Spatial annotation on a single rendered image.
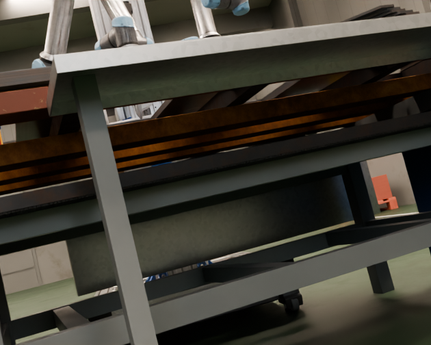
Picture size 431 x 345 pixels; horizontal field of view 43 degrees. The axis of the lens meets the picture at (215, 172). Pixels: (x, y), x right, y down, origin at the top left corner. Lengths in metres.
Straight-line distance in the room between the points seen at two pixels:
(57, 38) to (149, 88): 1.17
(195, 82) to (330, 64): 0.36
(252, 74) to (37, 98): 0.48
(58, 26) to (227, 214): 1.00
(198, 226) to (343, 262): 0.79
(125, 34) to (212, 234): 0.80
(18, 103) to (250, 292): 0.66
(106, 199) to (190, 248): 1.09
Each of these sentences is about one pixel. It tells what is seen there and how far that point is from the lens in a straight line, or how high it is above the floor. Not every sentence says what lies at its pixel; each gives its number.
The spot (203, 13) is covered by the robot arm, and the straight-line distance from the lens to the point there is 2.63.
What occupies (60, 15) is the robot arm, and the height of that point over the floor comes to 1.37.
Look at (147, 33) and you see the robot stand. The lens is 2.69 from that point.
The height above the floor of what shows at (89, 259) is 0.41.
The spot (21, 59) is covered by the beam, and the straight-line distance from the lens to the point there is 11.45.
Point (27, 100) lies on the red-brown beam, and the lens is 1.22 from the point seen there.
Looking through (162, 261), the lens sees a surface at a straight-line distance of 2.01.
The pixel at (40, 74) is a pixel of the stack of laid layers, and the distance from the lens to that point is 1.24.
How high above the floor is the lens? 0.43
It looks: 5 degrees up
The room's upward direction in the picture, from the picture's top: 14 degrees counter-clockwise
